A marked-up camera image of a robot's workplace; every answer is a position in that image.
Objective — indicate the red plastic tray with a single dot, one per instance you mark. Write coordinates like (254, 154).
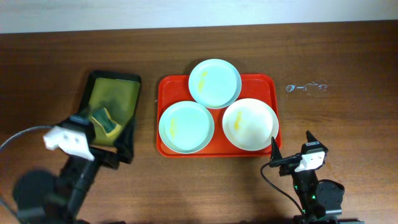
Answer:
(174, 88)

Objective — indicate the black tray with soapy water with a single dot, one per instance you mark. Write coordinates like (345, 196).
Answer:
(119, 94)

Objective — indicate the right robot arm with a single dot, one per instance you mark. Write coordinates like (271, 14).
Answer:
(320, 200)

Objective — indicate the white plate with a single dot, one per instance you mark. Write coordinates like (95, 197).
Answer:
(250, 124)

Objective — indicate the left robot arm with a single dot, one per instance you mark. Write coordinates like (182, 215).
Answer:
(42, 197)

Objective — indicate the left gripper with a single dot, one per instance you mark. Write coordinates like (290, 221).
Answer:
(104, 155)

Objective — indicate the light blue plate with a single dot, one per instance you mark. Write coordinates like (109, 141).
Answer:
(186, 127)
(214, 83)

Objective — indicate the yellow green sponge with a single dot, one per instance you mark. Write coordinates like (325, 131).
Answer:
(108, 125)

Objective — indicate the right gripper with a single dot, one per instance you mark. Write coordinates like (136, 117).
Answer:
(286, 163)

